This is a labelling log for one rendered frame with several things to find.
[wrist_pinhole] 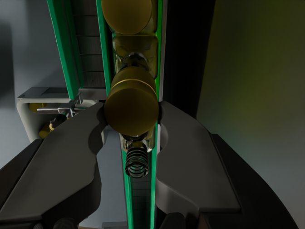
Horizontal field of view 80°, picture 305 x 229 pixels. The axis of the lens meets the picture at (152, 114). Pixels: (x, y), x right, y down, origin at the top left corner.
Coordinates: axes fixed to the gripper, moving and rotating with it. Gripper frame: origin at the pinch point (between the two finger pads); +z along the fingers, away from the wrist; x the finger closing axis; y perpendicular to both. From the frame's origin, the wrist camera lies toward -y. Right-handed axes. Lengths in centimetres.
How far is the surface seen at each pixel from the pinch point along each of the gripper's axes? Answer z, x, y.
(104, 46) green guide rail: 22.7, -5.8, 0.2
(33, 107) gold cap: 38, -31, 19
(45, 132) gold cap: 38, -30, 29
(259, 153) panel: 1.7, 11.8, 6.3
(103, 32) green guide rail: 22.7, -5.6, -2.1
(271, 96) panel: 3.0, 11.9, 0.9
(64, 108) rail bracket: 22.4, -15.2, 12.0
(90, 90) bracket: 30.7, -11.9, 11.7
